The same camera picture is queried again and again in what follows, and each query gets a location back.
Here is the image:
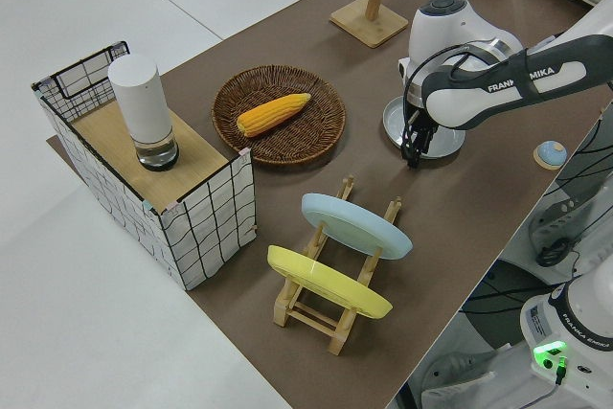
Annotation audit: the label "brown table mat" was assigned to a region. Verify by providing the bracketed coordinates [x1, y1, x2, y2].
[46, 0, 613, 409]

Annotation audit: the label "yellow corn cob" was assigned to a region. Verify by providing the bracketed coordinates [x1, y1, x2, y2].
[236, 92, 313, 138]

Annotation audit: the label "grid-pattern box with wooden shelf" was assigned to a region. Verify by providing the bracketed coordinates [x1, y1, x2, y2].
[31, 39, 259, 292]

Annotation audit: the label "gray round plate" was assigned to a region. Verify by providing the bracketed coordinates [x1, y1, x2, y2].
[381, 95, 466, 160]

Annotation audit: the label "brown wicker basket tray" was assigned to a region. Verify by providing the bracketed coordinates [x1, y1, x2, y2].
[211, 64, 347, 170]

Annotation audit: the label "white perforated plastic object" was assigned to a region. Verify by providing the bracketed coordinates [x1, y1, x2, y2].
[420, 350, 504, 403]
[529, 183, 591, 261]

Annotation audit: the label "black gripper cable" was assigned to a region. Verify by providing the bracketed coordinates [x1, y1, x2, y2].
[401, 42, 528, 161]

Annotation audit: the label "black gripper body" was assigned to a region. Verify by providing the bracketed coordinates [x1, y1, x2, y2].
[400, 109, 438, 147]

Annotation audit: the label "green-lit cable plug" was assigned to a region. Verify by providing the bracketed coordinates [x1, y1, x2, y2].
[550, 353, 571, 386]

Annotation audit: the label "dark gray round base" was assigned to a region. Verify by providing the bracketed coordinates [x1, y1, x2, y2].
[457, 258, 535, 351]

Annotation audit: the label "wooden mug tree stand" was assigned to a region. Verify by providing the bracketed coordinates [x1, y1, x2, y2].
[329, 0, 413, 50]

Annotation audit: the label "light blue plate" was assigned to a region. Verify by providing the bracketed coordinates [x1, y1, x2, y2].
[301, 193, 414, 261]

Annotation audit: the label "coiled black cable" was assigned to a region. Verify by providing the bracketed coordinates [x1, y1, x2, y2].
[535, 239, 574, 267]

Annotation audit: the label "wooden dish rack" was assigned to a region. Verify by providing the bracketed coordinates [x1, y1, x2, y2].
[272, 174, 403, 356]

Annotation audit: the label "white cylinder bottle clear base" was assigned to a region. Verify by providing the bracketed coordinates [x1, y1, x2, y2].
[106, 54, 181, 172]

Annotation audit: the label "blue dome on wooden disc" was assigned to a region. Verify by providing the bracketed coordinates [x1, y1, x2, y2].
[533, 140, 569, 170]

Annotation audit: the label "yellow plate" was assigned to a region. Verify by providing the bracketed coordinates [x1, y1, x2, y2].
[266, 244, 395, 321]

